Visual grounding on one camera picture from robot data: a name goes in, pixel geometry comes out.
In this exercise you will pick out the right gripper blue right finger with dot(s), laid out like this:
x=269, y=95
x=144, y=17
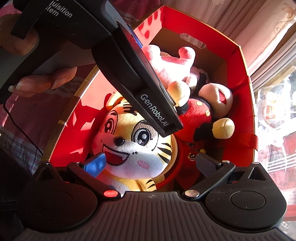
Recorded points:
x=207, y=165

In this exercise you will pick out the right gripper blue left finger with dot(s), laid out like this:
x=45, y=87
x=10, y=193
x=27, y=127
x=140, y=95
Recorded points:
x=95, y=164

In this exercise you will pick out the yellow tiger plush toy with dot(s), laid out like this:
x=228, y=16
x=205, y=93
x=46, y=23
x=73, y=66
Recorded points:
x=137, y=156

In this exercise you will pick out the mickey mouse plush toy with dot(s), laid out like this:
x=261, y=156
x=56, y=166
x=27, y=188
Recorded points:
x=202, y=109

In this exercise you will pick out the person's left hand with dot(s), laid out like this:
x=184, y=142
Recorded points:
x=33, y=84

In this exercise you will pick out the pink plush toy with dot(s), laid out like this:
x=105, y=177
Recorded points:
x=170, y=69

